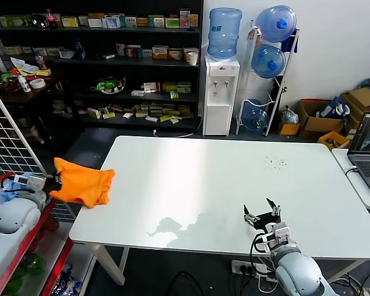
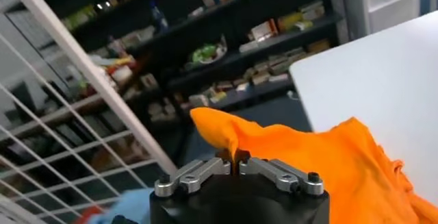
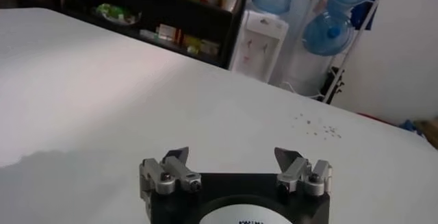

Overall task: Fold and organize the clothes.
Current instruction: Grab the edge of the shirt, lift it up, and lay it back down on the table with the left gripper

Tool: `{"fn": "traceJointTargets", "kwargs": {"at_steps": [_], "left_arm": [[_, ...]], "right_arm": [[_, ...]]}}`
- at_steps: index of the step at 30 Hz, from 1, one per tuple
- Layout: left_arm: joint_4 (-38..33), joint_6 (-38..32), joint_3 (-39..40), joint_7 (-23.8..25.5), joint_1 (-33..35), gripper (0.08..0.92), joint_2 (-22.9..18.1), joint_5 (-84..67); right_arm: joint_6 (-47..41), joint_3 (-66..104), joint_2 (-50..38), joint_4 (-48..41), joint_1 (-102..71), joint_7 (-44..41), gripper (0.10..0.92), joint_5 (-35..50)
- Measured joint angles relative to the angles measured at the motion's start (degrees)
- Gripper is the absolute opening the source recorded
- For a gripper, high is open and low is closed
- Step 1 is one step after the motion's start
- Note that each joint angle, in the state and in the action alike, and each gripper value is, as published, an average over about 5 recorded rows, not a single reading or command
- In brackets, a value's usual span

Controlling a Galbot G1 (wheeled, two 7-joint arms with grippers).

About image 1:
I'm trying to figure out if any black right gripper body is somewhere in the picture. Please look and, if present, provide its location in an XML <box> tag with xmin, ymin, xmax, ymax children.
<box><xmin>254</xmin><ymin>212</ymin><xmax>281</xmax><ymax>231</ymax></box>

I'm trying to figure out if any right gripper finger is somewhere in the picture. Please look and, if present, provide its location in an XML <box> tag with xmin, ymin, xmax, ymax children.
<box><xmin>266</xmin><ymin>197</ymin><xmax>281</xmax><ymax>216</ymax></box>
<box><xmin>242</xmin><ymin>203</ymin><xmax>260</xmax><ymax>223</ymax></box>

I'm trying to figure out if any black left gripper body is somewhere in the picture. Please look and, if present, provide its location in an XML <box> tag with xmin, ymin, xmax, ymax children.
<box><xmin>44</xmin><ymin>175</ymin><xmax>62</xmax><ymax>194</ymax></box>

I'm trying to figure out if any orange t-shirt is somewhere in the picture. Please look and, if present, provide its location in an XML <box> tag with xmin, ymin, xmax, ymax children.
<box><xmin>49</xmin><ymin>157</ymin><xmax>117</xmax><ymax>210</ymax></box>

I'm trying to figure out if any light blue crumpled cloth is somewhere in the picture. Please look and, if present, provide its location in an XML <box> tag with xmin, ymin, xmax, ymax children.
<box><xmin>0</xmin><ymin>178</ymin><xmax>35</xmax><ymax>204</ymax></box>

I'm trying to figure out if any white power strip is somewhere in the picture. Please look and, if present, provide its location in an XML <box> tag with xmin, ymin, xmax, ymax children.
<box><xmin>232</xmin><ymin>260</ymin><xmax>261</xmax><ymax>277</ymax></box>

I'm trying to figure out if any small red snack bag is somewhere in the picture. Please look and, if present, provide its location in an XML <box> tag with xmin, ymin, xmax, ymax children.
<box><xmin>0</xmin><ymin>171</ymin><xmax>16</xmax><ymax>186</ymax></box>

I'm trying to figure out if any dark wooden side table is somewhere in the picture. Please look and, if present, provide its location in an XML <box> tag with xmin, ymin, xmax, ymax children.
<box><xmin>0</xmin><ymin>69</ymin><xmax>81</xmax><ymax>164</ymax></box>

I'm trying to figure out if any small yellow box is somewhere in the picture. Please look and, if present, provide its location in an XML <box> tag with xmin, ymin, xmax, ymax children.
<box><xmin>279</xmin><ymin>122</ymin><xmax>300</xmax><ymax>136</ymax></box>

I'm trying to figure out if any green plastic bottle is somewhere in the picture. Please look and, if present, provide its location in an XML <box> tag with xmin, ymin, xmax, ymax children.
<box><xmin>19</xmin><ymin>252</ymin><xmax>47</xmax><ymax>278</ymax></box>

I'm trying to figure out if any yellow plastic bin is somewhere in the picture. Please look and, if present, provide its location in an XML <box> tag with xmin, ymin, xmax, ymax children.
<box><xmin>318</xmin><ymin>131</ymin><xmax>352</xmax><ymax>152</ymax></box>

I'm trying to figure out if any tilted blue water jug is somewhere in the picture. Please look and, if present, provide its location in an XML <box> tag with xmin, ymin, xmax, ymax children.
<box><xmin>251</xmin><ymin>44</ymin><xmax>286</xmax><ymax>80</ymax></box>
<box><xmin>255</xmin><ymin>5</ymin><xmax>298</xmax><ymax>43</ymax></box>
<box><xmin>243</xmin><ymin>99</ymin><xmax>270</xmax><ymax>132</ymax></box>

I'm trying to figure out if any dark plastic bag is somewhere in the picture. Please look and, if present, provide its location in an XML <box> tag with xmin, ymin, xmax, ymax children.
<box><xmin>279</xmin><ymin>105</ymin><xmax>300</xmax><ymax>125</ymax></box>

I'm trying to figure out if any open cardboard box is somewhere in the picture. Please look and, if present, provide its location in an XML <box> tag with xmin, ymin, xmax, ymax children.
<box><xmin>297</xmin><ymin>99</ymin><xmax>347</xmax><ymax>139</ymax></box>

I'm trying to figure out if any blue snack pack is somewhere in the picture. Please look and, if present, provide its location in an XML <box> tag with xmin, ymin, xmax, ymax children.
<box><xmin>51</xmin><ymin>263</ymin><xmax>83</xmax><ymax>296</ymax></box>

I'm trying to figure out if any grey laptop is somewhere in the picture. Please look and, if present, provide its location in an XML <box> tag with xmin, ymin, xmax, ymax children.
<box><xmin>347</xmin><ymin>112</ymin><xmax>370</xmax><ymax>197</ymax></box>

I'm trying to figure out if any small white bottle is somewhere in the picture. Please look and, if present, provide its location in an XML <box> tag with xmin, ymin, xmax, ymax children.
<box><xmin>17</xmin><ymin>75</ymin><xmax>31</xmax><ymax>94</ymax></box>

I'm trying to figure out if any white table leg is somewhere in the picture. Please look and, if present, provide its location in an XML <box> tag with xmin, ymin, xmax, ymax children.
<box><xmin>91</xmin><ymin>245</ymin><xmax>131</xmax><ymax>286</ymax></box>

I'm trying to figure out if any bowl of green fruit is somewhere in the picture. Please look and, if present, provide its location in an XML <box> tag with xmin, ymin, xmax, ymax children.
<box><xmin>91</xmin><ymin>76</ymin><xmax>126</xmax><ymax>95</ymax></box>

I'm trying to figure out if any blue shopping bag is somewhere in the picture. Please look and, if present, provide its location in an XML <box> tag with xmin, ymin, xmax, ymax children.
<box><xmin>316</xmin><ymin>96</ymin><xmax>352</xmax><ymax>120</ymax></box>

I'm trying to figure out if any white water dispenser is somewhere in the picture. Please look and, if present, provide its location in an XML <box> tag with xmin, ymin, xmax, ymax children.
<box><xmin>202</xmin><ymin>55</ymin><xmax>241</xmax><ymax>137</ymax></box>

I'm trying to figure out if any purple drink bottle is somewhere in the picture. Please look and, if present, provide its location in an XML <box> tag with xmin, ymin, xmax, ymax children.
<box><xmin>35</xmin><ymin>51</ymin><xmax>49</xmax><ymax>71</ymax></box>

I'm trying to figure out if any black shelving unit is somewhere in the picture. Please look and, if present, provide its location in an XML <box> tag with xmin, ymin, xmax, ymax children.
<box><xmin>0</xmin><ymin>0</ymin><xmax>204</xmax><ymax>130</ymax></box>

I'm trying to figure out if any dark blue bottle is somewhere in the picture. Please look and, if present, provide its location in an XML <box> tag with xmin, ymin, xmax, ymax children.
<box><xmin>75</xmin><ymin>38</ymin><xmax>87</xmax><ymax>61</ymax></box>

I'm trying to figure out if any closed cardboard box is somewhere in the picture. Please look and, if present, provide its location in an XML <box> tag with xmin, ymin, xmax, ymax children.
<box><xmin>340</xmin><ymin>87</ymin><xmax>370</xmax><ymax>130</ymax></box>

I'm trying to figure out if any white metal jug rack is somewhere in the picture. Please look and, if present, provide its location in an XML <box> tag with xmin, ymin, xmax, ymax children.
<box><xmin>236</xmin><ymin>20</ymin><xmax>300</xmax><ymax>138</ymax></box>

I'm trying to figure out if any cola bottle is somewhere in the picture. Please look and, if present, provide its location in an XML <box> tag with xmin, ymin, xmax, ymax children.
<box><xmin>46</xmin><ymin>9</ymin><xmax>59</xmax><ymax>30</ymax></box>

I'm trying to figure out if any dark blue hanging cloth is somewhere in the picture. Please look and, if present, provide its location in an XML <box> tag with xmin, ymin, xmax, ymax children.
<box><xmin>280</xmin><ymin>29</ymin><xmax>300</xmax><ymax>54</ymax></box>

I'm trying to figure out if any orange white medicine box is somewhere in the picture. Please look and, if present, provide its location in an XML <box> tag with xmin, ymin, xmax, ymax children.
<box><xmin>152</xmin><ymin>46</ymin><xmax>170</xmax><ymax>60</ymax></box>

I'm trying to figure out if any upright blue water jug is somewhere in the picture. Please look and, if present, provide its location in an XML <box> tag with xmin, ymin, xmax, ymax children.
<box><xmin>207</xmin><ymin>8</ymin><xmax>243</xmax><ymax>61</ymax></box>

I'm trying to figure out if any red white tall box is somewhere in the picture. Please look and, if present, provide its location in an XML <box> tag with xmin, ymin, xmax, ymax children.
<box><xmin>179</xmin><ymin>9</ymin><xmax>191</xmax><ymax>29</ymax></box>

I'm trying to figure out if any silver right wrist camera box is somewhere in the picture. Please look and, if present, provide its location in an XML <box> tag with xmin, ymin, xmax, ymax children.
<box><xmin>265</xmin><ymin>223</ymin><xmax>292</xmax><ymax>248</ymax></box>

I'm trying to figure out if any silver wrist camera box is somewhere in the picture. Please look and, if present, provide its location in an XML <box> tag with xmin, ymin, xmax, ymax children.
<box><xmin>265</xmin><ymin>223</ymin><xmax>292</xmax><ymax>248</ymax></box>
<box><xmin>10</xmin><ymin>173</ymin><xmax>47</xmax><ymax>194</ymax></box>

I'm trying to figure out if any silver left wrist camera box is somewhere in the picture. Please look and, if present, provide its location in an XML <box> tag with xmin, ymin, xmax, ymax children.
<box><xmin>10</xmin><ymin>173</ymin><xmax>47</xmax><ymax>194</ymax></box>

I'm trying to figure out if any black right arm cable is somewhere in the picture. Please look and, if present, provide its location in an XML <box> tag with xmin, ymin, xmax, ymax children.
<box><xmin>249</xmin><ymin>232</ymin><xmax>269</xmax><ymax>273</ymax></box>

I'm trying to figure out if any white wire grid panel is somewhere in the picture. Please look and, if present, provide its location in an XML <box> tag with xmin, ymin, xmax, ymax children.
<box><xmin>0</xmin><ymin>76</ymin><xmax>78</xmax><ymax>221</ymax></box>

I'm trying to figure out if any black floor cable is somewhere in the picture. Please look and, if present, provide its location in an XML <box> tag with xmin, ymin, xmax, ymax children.
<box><xmin>169</xmin><ymin>271</ymin><xmax>205</xmax><ymax>296</ymax></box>

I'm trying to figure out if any white power cord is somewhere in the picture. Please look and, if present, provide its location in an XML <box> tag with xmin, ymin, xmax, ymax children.
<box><xmin>153</xmin><ymin>115</ymin><xmax>204</xmax><ymax>138</ymax></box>

